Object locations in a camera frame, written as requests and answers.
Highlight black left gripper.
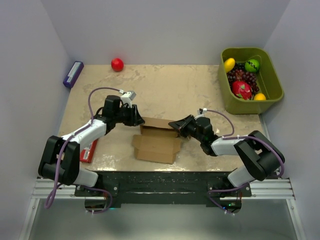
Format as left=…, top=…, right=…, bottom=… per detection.
left=114, top=105, right=145, bottom=128

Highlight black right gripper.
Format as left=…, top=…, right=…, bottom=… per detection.
left=168, top=115, right=204, bottom=143

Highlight brown cardboard box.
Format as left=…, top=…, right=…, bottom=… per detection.
left=132, top=117, right=182, bottom=165

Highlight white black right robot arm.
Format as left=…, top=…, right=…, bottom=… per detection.
left=168, top=115, right=285, bottom=197

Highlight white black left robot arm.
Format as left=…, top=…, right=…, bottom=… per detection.
left=38, top=91, right=145, bottom=196

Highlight red rectangular box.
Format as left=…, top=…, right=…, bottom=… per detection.
left=79, top=139, right=98, bottom=164

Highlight purple rectangular box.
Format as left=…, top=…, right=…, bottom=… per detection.
left=63, top=61, right=84, bottom=89

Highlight red tomato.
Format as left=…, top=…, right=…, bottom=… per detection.
left=111, top=58, right=124, bottom=72

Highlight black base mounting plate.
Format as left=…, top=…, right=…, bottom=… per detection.
left=75, top=171, right=252, bottom=211

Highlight red dragon fruit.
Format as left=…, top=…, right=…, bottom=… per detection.
left=231, top=80, right=253, bottom=100

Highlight dark red grapes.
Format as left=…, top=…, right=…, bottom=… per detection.
left=226, top=63, right=260, bottom=95

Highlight yellow lemon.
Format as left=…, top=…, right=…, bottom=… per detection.
left=223, top=58, right=236, bottom=73

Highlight small orange fruit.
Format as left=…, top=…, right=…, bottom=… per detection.
left=253, top=93, right=267, bottom=101

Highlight green striped toy ball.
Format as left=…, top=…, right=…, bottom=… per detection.
left=244, top=59, right=260, bottom=73

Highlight green plastic bin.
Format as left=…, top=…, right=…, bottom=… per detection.
left=218, top=47, right=284, bottom=115

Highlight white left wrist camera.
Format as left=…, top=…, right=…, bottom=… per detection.
left=120, top=91, right=136, bottom=108

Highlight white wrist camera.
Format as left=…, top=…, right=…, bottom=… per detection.
left=120, top=91, right=136, bottom=108
left=194, top=108, right=208, bottom=120

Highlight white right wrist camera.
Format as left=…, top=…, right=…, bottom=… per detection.
left=194, top=108, right=208, bottom=120

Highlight aluminium rail frame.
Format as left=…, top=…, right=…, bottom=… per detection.
left=18, top=113, right=307, bottom=240

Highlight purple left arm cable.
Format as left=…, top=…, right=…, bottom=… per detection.
left=44, top=86, right=123, bottom=210

